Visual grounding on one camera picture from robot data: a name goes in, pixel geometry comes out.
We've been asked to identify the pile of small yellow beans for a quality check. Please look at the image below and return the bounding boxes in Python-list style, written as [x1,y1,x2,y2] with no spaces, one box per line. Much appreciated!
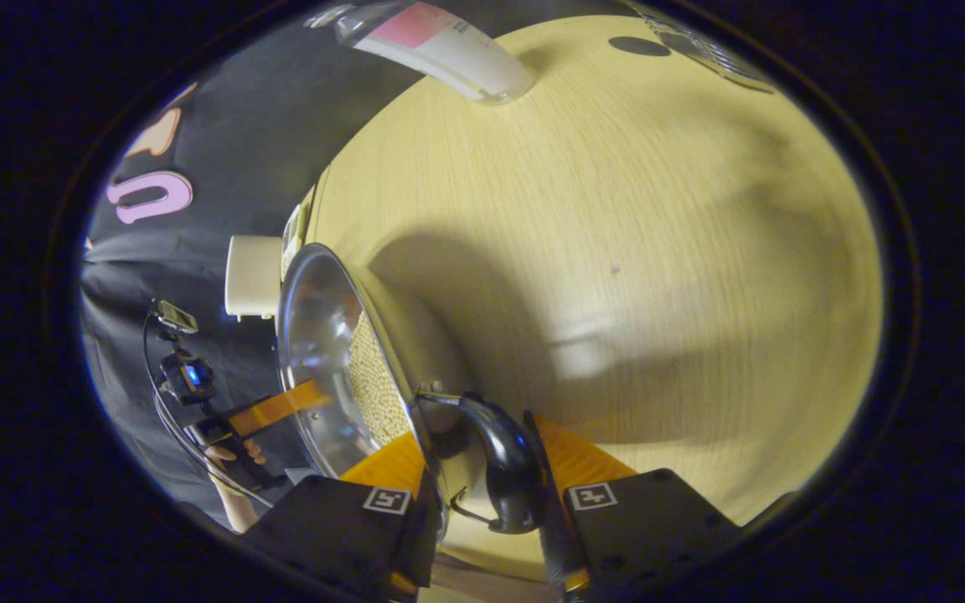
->
[348,310,413,445]

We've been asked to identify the steel pot with black handles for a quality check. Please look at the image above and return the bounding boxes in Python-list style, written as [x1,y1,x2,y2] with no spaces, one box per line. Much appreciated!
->
[276,243,550,537]

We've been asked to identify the black backdrop cloth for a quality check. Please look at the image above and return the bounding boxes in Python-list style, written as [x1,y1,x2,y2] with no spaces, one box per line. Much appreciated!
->
[80,25,425,520]

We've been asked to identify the white divided dish with beans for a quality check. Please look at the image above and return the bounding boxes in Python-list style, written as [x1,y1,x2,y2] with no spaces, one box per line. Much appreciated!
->
[281,186,317,281]

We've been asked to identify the glass jar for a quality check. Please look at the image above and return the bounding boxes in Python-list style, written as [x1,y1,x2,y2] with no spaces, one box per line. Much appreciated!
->
[642,8,777,95]

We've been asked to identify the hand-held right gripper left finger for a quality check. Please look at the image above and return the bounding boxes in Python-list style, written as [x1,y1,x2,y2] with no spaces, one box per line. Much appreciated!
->
[244,431,443,600]

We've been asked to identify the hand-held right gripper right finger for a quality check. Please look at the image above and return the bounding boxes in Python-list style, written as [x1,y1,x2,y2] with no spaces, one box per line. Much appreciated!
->
[523,410,745,600]

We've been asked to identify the clear bottle with pink label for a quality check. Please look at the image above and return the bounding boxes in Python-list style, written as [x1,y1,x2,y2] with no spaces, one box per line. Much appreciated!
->
[336,0,535,106]

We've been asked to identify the white toaster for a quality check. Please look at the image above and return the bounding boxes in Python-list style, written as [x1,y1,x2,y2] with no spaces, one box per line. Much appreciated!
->
[224,235,284,322]

